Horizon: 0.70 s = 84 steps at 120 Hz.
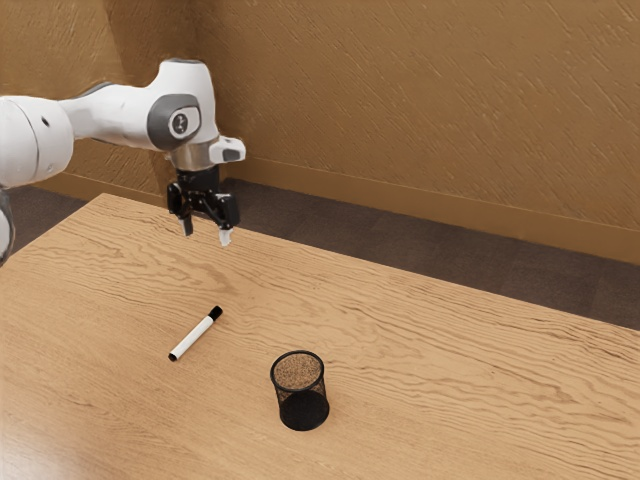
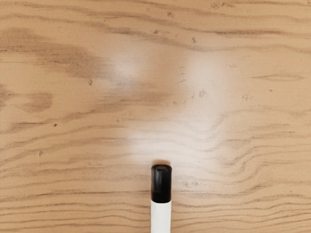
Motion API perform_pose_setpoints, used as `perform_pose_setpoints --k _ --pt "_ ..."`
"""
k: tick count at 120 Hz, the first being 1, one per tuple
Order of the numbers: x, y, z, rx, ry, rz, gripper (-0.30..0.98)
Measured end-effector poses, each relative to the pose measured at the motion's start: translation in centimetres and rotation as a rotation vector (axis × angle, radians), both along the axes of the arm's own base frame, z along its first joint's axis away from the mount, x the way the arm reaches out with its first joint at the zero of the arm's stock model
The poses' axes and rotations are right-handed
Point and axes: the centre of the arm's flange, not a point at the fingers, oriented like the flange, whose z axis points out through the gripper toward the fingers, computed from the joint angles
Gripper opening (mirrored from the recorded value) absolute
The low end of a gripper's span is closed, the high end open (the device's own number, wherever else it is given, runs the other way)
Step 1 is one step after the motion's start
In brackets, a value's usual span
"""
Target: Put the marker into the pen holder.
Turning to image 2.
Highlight white marker with black cap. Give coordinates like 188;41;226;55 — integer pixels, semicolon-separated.
150;164;173;233

